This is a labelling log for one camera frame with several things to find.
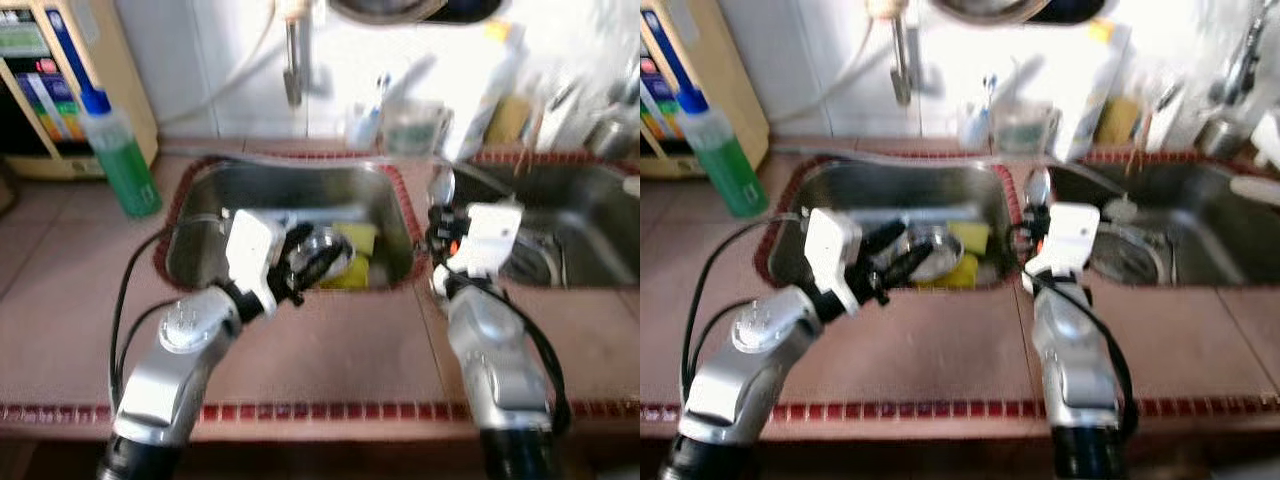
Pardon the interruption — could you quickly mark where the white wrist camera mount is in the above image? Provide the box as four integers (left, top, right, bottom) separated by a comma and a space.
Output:
455, 203, 524, 281
803, 208, 864, 316
222, 208, 286, 316
1030, 203, 1101, 281

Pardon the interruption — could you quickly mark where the metal wall tap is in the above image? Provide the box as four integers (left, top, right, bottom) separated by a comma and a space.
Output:
280, 0, 306, 109
890, 0, 916, 109

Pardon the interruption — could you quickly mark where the white detergent bottle yellow cap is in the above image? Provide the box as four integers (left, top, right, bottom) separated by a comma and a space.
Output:
1060, 20, 1131, 161
455, 20, 526, 161

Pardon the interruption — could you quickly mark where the round steel bowl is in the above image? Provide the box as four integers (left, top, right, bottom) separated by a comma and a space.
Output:
500, 225, 566, 286
1090, 225, 1171, 288

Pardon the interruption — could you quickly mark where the green liquid bottle blue cap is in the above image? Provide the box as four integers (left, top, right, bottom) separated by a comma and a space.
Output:
675, 85, 771, 219
78, 85, 163, 219

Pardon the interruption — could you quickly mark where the hanging steel pan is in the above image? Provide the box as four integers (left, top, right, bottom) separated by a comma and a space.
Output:
930, 0, 1116, 26
325, 0, 506, 26

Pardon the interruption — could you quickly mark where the steel cup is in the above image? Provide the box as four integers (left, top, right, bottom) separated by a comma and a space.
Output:
1195, 110, 1251, 159
585, 110, 636, 159

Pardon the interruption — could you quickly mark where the flat yellow green sponge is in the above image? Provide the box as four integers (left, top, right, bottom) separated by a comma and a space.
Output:
335, 222, 381, 259
945, 220, 991, 256

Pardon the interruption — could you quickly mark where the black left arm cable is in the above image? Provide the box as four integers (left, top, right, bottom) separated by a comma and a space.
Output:
108, 222, 233, 406
680, 212, 809, 401

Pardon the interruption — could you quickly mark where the round steel plate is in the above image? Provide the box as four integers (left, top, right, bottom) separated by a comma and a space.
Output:
895, 225, 966, 284
300, 228, 356, 286

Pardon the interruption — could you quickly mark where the clear toothbrush cup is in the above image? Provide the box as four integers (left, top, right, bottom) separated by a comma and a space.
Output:
955, 100, 993, 151
345, 100, 386, 151

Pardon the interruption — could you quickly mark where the chrome sink faucet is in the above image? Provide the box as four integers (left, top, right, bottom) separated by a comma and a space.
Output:
1215, 0, 1280, 106

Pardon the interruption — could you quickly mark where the beige water ionizer machine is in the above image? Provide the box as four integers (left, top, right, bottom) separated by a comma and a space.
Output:
0, 0, 159, 181
640, 0, 771, 179

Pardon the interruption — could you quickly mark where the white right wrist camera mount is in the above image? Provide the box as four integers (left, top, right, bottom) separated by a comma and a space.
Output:
455, 203, 524, 281
1030, 203, 1101, 281

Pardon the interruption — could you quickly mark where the thick yellow sponge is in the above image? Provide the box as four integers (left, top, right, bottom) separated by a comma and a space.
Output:
1095, 95, 1141, 146
488, 95, 531, 146

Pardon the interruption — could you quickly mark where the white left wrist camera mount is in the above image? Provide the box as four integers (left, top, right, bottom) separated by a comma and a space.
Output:
222, 208, 286, 316
803, 208, 864, 316

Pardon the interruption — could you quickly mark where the clear plastic bucket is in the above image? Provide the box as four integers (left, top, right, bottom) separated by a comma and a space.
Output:
990, 97, 1056, 156
385, 97, 451, 156

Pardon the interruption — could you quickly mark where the white utensil cup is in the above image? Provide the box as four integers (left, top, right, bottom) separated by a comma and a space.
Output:
535, 80, 591, 151
1145, 80, 1196, 151

